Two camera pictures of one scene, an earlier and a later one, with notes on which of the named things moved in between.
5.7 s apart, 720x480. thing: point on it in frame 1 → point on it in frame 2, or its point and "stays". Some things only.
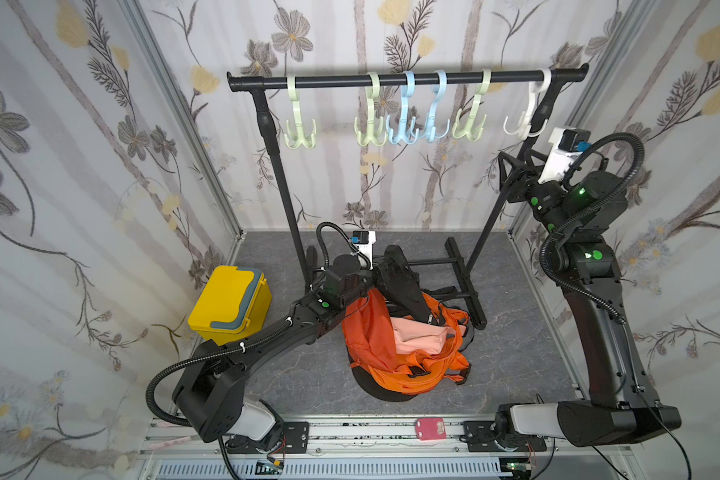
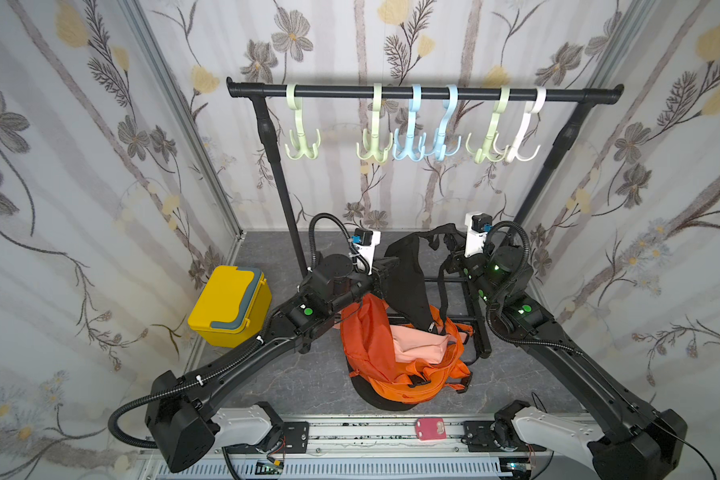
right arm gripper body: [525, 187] → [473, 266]
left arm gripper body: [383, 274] stays
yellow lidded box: [234, 304] stays
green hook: [474, 129] → [489, 147]
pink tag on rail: [430, 429] stays
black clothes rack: [562, 77] → [260, 89]
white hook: [523, 131] → [532, 108]
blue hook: [431, 134] → [440, 151]
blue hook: [405, 134] → [412, 149]
